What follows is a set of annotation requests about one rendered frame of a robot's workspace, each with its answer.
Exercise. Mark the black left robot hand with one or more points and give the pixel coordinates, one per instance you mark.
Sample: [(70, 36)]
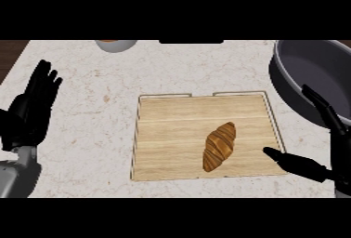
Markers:
[(29, 114)]

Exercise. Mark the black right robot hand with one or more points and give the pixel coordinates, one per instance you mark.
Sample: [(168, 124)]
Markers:
[(342, 148)]

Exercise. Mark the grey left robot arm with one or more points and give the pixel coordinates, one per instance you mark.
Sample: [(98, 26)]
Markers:
[(19, 173)]

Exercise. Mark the dark grey pot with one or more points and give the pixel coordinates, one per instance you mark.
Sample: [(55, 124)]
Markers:
[(317, 74)]

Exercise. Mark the brown croissant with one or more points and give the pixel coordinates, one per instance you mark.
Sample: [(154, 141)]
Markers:
[(221, 146)]

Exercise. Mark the pale wooden tray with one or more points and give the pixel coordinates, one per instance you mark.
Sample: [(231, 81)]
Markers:
[(206, 136)]

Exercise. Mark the white bowl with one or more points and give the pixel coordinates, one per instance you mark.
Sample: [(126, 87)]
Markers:
[(116, 45)]

